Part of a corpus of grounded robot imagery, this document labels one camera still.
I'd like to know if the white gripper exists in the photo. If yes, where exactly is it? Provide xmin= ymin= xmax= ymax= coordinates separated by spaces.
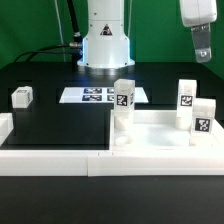
xmin=179 ymin=0 xmax=217 ymax=63

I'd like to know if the white square tabletop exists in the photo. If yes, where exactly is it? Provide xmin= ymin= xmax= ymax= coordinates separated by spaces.
xmin=109 ymin=110 xmax=224 ymax=151

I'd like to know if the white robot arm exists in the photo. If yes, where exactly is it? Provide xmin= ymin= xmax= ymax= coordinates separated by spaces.
xmin=77 ymin=0 xmax=217 ymax=75

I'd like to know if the white sheet with tags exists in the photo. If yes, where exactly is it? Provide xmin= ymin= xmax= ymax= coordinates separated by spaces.
xmin=59 ymin=87 xmax=150 ymax=105

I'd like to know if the white U-shaped fence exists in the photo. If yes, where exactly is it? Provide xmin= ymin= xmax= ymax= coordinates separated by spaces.
xmin=0 ymin=112 xmax=224 ymax=178

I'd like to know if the black hose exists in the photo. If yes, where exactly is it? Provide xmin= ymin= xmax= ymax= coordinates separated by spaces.
xmin=65 ymin=0 xmax=83 ymax=44

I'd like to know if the black cable with connector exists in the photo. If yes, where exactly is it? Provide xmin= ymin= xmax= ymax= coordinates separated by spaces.
xmin=13 ymin=41 xmax=83 ymax=64

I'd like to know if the white thin cable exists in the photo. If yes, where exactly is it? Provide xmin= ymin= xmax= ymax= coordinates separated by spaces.
xmin=53 ymin=0 xmax=67 ymax=63

